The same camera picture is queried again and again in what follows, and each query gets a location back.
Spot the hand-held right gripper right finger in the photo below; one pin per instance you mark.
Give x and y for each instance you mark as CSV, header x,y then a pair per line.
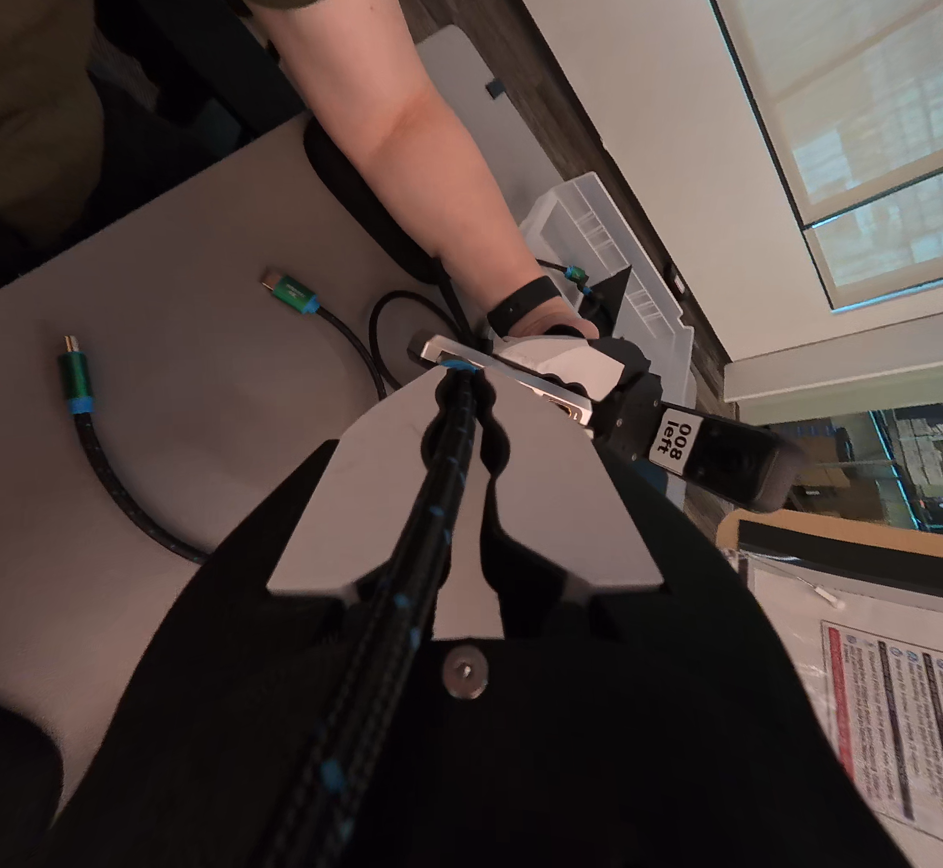
x,y
574,514

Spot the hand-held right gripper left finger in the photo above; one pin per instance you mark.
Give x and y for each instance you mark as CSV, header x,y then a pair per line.
x,y
353,507

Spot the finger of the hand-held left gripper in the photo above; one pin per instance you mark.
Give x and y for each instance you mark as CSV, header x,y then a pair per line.
x,y
567,359

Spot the grey hdmi hub adapter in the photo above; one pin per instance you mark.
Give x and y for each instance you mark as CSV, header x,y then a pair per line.
x,y
442,348

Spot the clear plastic bin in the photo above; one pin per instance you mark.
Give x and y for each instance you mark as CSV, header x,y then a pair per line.
x,y
589,219

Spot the person's left hand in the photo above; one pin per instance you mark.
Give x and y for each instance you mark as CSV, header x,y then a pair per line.
x,y
567,315

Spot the black wristband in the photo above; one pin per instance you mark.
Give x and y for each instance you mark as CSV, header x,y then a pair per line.
x,y
523,304

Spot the black chair armrest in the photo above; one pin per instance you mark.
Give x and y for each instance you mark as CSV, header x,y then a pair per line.
x,y
368,212

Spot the wooden framed instruction board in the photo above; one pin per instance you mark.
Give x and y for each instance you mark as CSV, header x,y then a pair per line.
x,y
884,698

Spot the paned glass window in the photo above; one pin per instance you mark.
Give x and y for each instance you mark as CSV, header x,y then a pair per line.
x,y
847,109

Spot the black office chair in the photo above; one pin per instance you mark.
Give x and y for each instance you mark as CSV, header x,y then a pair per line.
x,y
184,35

